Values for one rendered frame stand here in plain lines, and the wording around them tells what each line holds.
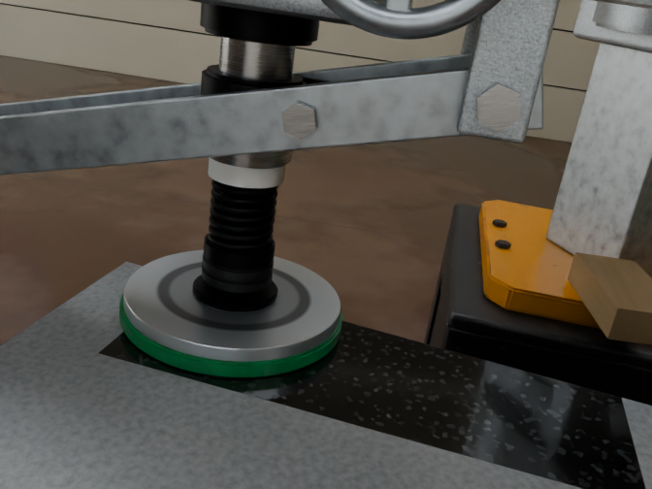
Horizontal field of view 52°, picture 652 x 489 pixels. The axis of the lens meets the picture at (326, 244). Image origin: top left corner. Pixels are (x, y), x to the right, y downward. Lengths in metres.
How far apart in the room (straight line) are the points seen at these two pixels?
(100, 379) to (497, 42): 0.40
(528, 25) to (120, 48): 6.65
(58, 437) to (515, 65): 0.42
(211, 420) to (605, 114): 0.92
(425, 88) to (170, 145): 0.21
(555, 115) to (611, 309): 5.86
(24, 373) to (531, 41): 0.46
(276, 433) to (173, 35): 6.44
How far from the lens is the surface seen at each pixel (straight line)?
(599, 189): 1.25
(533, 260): 1.23
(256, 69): 0.57
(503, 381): 0.66
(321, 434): 0.54
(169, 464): 0.50
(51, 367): 0.61
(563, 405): 0.66
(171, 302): 0.64
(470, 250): 1.32
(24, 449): 0.53
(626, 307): 1.01
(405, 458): 0.53
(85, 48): 7.20
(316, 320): 0.63
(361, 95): 0.53
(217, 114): 0.55
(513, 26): 0.50
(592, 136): 1.27
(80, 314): 0.68
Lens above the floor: 1.20
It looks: 22 degrees down
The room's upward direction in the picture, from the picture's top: 8 degrees clockwise
